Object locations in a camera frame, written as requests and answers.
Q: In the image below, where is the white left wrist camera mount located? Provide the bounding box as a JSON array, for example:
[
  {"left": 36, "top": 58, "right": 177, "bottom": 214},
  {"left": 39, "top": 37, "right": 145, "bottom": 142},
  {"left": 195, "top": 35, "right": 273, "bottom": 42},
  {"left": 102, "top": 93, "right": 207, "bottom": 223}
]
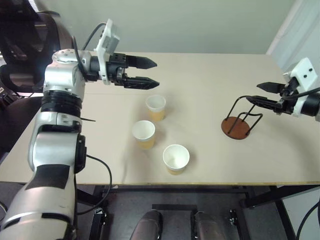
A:
[{"left": 94, "top": 18, "right": 123, "bottom": 86}]

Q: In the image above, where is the thin black hanging cable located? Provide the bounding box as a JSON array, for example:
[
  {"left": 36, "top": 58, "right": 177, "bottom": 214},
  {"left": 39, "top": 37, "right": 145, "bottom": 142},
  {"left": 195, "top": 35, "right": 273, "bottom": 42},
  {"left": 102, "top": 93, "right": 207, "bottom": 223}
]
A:
[{"left": 296, "top": 199, "right": 320, "bottom": 240}]

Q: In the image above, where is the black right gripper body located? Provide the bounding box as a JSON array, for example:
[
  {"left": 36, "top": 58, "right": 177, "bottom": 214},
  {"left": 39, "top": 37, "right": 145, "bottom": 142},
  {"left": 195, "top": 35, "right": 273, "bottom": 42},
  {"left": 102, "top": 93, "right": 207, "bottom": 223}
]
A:
[{"left": 274, "top": 76, "right": 300, "bottom": 116}]

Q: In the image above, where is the black left upper arm cable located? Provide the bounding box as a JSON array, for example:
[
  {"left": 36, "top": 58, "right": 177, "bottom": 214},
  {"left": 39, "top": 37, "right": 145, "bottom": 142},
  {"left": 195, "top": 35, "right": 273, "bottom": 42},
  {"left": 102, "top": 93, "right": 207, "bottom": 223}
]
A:
[{"left": 76, "top": 154, "right": 113, "bottom": 216}]

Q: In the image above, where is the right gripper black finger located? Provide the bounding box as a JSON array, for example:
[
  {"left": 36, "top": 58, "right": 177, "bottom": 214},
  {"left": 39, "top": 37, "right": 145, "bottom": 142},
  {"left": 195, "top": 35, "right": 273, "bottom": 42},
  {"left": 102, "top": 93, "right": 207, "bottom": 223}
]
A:
[
  {"left": 246, "top": 95, "right": 281, "bottom": 112},
  {"left": 256, "top": 81, "right": 286, "bottom": 95}
]

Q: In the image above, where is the orange and white paper cup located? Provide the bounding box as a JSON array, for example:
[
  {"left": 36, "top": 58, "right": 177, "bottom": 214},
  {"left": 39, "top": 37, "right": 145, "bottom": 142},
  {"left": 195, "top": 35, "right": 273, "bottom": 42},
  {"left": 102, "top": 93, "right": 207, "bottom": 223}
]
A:
[
  {"left": 131, "top": 120, "right": 156, "bottom": 150},
  {"left": 162, "top": 144, "right": 190, "bottom": 176},
  {"left": 145, "top": 94, "right": 167, "bottom": 123}
]

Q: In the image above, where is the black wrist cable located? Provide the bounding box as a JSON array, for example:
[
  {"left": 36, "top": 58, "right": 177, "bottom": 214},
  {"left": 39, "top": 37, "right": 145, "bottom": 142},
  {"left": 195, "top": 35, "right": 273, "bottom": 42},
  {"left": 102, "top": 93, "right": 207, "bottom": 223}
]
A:
[
  {"left": 71, "top": 22, "right": 108, "bottom": 78},
  {"left": 287, "top": 86, "right": 320, "bottom": 100}
]

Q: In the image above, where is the dark office chair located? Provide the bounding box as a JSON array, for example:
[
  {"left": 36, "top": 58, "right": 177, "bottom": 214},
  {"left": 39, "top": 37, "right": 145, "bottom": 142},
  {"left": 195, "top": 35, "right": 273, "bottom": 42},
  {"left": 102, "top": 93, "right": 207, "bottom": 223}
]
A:
[{"left": 0, "top": 0, "right": 76, "bottom": 113}]

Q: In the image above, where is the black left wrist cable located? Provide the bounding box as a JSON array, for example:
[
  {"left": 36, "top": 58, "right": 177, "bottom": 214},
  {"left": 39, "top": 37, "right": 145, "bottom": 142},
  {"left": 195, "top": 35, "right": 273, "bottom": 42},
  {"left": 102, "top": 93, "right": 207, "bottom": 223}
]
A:
[{"left": 71, "top": 22, "right": 108, "bottom": 78}]

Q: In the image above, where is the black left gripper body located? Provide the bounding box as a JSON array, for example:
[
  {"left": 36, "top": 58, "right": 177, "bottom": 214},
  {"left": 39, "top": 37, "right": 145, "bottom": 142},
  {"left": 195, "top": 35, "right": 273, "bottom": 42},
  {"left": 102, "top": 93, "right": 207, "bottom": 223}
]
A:
[{"left": 106, "top": 52, "right": 130, "bottom": 88}]

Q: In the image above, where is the dark glossy rounded shape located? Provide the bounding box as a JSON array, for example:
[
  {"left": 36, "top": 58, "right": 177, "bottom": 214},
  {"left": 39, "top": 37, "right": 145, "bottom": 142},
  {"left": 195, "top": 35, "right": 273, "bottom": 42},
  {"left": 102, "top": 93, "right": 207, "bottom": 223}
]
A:
[
  {"left": 194, "top": 211, "right": 222, "bottom": 240},
  {"left": 129, "top": 209, "right": 164, "bottom": 240}
]

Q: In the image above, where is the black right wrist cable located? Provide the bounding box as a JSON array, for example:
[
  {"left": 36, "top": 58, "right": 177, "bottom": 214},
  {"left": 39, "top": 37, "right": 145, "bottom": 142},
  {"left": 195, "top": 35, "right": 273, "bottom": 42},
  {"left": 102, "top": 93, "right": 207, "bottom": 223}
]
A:
[{"left": 287, "top": 86, "right": 320, "bottom": 100}]

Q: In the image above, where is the wire cup holder wooden base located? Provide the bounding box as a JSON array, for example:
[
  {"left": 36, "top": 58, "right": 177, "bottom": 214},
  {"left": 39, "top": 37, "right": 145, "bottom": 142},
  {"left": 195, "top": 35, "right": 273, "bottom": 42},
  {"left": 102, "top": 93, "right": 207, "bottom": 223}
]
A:
[{"left": 221, "top": 95, "right": 264, "bottom": 141}]

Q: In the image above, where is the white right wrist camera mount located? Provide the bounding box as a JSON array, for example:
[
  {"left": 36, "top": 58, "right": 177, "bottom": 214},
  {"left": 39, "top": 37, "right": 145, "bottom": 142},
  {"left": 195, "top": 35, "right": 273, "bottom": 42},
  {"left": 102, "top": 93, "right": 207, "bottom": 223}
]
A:
[{"left": 282, "top": 57, "right": 318, "bottom": 118}]

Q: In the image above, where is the black metal table frame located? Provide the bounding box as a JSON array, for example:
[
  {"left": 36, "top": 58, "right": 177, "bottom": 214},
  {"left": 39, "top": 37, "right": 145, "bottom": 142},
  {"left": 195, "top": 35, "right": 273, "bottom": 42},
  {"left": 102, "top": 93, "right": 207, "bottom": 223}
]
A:
[{"left": 74, "top": 184, "right": 320, "bottom": 240}]

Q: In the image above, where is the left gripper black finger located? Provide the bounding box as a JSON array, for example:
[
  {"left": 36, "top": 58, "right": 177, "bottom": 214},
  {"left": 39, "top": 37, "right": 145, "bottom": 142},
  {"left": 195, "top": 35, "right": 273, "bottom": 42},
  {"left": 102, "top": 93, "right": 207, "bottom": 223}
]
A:
[
  {"left": 123, "top": 76, "right": 160, "bottom": 91},
  {"left": 125, "top": 55, "right": 158, "bottom": 70}
]

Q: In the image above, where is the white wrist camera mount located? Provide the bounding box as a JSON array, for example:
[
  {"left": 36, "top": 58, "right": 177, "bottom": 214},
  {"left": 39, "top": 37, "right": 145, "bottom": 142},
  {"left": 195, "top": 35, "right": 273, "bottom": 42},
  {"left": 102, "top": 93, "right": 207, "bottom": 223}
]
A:
[
  {"left": 94, "top": 18, "right": 123, "bottom": 86},
  {"left": 282, "top": 57, "right": 318, "bottom": 118}
]

